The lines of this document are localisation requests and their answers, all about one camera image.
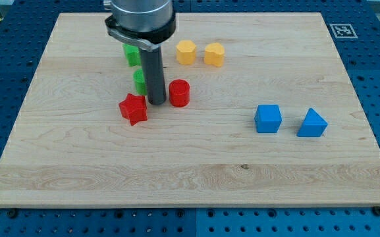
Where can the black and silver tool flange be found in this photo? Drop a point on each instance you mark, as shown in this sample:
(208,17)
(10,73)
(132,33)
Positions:
(144,40)

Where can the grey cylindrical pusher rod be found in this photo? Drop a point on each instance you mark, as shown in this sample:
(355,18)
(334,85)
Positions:
(152,66)

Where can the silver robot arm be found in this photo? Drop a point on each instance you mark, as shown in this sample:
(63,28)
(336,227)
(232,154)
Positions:
(145,24)

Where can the yellow heart block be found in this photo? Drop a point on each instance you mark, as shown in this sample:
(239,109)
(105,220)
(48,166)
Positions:
(214,54)

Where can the green star block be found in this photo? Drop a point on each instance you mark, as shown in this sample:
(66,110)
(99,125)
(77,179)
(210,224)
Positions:
(132,54)

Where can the green cylinder block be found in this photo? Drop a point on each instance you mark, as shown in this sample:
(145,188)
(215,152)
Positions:
(139,82)

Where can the yellow hexagon block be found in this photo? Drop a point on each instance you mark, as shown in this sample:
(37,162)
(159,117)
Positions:
(186,52)

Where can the red cylinder block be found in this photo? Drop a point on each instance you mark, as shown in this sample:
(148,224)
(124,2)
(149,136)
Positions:
(179,93)

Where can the red star block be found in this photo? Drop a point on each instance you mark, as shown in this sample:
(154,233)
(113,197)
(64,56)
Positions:
(134,108)

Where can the wooden board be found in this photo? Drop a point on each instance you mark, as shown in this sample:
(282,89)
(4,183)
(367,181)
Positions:
(71,148)

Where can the blue cube block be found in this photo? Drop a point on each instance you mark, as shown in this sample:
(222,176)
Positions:
(268,118)

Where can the blue triangle block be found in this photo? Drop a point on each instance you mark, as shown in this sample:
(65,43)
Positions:
(313,125)

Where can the white fiducial marker tag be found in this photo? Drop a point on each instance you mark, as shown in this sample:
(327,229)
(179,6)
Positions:
(343,31)

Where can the black bolt front left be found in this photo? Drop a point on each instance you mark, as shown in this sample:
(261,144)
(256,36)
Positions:
(12,213)

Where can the black bolt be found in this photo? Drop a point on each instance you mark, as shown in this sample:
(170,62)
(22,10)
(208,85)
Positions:
(12,213)
(376,210)

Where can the black bolt front right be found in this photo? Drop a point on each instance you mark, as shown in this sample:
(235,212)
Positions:
(376,210)

